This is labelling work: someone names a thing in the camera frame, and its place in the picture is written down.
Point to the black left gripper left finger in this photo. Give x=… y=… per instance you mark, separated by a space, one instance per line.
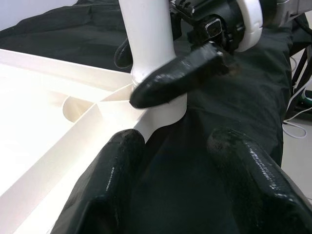
x=104 y=190

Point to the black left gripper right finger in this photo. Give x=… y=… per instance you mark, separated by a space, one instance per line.
x=263 y=185

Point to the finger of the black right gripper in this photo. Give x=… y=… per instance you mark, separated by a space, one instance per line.
x=175 y=78
x=123 y=56

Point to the white plastic table leg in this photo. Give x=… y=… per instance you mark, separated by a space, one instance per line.
x=148 y=36

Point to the white plastic table top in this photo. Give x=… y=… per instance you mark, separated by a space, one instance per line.
x=48 y=109

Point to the black tablecloth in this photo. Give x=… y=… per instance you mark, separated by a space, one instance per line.
x=243 y=97

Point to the black metal strut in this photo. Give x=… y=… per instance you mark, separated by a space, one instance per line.
x=299 y=63

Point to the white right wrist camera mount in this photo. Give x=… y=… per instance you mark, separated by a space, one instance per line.
x=251 y=24

